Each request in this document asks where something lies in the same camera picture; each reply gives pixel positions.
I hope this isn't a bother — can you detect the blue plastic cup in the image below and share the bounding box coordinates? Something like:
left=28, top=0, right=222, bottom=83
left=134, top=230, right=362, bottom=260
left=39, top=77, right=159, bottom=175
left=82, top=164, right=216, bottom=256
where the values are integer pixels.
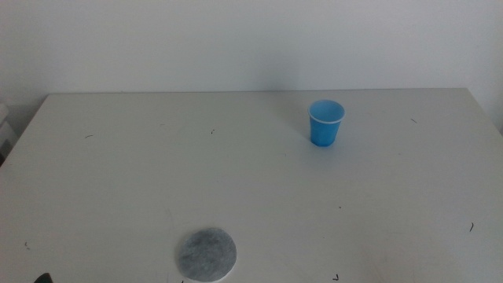
left=307, top=99, right=347, bottom=148

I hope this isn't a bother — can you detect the round grey cup mat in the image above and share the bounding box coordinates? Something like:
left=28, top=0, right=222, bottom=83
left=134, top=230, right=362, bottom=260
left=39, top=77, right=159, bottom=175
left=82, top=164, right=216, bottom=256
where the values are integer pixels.
left=176, top=227, right=238, bottom=283

